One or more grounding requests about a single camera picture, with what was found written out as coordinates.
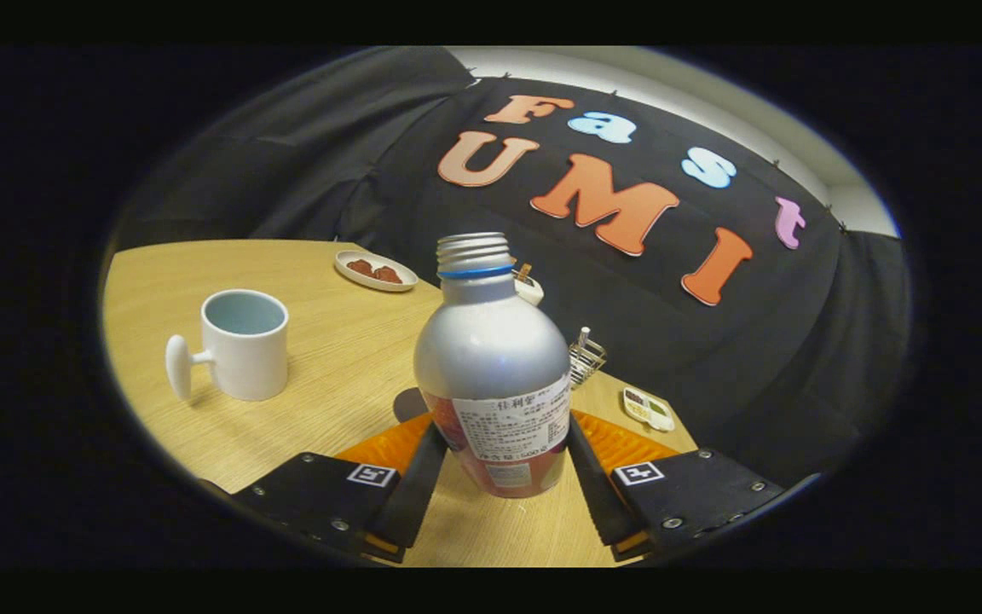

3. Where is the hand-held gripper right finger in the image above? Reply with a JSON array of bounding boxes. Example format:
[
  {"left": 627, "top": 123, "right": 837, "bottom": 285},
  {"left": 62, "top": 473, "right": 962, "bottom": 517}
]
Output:
[{"left": 566, "top": 409, "right": 786, "bottom": 562}]

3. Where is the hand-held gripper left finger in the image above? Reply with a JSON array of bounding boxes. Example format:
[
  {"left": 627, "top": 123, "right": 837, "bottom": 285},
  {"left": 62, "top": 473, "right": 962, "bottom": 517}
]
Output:
[{"left": 231, "top": 412, "right": 449, "bottom": 565}]

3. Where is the round dark brown coaster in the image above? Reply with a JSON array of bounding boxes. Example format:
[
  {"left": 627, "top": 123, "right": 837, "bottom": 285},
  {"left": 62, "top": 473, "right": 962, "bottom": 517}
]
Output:
[{"left": 393, "top": 388, "right": 432, "bottom": 424}]

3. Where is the silver juice bottle red label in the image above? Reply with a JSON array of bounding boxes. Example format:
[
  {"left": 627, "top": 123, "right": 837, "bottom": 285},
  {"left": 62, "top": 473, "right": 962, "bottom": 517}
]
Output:
[{"left": 413, "top": 232, "right": 573, "bottom": 500}]

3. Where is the white cup blue inside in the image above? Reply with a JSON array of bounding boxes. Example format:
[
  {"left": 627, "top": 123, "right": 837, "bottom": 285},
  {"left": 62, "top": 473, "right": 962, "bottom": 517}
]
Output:
[{"left": 165, "top": 289, "right": 290, "bottom": 403}]

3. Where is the white divided snack dish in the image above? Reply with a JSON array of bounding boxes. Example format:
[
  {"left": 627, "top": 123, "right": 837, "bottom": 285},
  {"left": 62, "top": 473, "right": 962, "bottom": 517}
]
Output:
[{"left": 622, "top": 386, "right": 677, "bottom": 432}]

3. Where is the wooden table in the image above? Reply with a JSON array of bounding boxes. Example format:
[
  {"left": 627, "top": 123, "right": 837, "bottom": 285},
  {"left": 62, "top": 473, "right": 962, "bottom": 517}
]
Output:
[{"left": 101, "top": 239, "right": 698, "bottom": 568}]

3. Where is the white oval plate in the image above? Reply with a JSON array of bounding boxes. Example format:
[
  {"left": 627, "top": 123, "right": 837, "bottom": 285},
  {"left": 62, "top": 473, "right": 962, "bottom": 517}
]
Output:
[{"left": 334, "top": 250, "right": 419, "bottom": 293}]

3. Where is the white toaster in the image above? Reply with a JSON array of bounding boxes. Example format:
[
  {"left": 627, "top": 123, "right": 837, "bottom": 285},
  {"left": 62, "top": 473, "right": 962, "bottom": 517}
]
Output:
[{"left": 512, "top": 263, "right": 545, "bottom": 307}]

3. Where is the wire utensil basket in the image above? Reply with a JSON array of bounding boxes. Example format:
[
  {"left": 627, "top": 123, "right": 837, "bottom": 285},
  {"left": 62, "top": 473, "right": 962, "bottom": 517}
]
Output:
[{"left": 569, "top": 327, "right": 608, "bottom": 389}]

